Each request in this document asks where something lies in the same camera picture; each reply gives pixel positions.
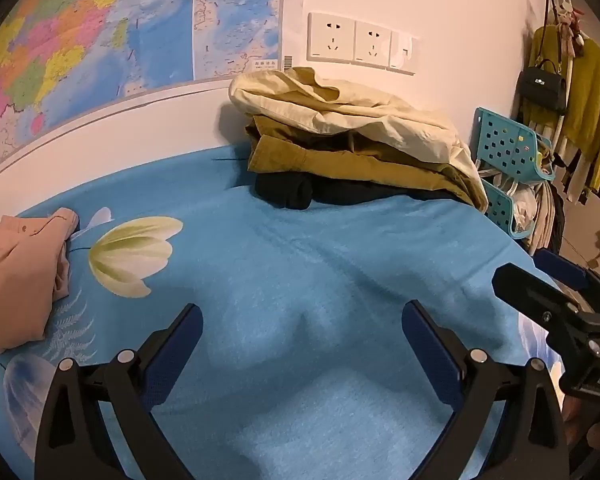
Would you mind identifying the cream beige jacket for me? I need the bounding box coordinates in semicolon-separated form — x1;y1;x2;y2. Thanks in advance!
228;67;488;212

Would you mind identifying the person's right hand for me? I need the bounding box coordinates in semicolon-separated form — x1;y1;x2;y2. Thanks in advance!
562;396;600;451

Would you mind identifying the teal perforated storage rack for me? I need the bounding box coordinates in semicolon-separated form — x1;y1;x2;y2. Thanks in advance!
475;107;555;240

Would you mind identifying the yellow hanging cardigan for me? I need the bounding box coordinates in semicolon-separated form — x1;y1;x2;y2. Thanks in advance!
521;25;600;198

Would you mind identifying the black handbag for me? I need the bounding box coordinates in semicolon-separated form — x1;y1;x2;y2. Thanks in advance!
517;58;567;116

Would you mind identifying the pink folded garment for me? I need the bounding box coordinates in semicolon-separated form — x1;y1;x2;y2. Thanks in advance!
0;208;79;354

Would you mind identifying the blue floral bed sheet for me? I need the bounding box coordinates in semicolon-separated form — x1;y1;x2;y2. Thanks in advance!
0;146;562;479

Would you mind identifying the black folded garment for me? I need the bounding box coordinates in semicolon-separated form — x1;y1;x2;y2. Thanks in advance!
254;171;460;210

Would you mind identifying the olive mustard garment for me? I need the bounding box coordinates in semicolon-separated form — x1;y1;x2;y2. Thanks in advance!
246;116;476;208

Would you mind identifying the white wall switch plate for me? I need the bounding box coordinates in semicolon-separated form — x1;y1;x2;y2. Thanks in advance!
388;32;420;75

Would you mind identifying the white wall socket middle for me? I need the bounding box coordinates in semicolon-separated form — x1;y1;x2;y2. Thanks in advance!
353;21;391;70

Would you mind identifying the white wall socket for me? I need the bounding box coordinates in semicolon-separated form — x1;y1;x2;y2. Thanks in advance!
353;21;391;70
308;12;354;63

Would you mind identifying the white wall socket left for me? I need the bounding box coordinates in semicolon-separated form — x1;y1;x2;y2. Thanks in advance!
308;12;354;63

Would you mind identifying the colourful wall map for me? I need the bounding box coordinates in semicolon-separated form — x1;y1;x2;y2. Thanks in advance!
0;0;304;165

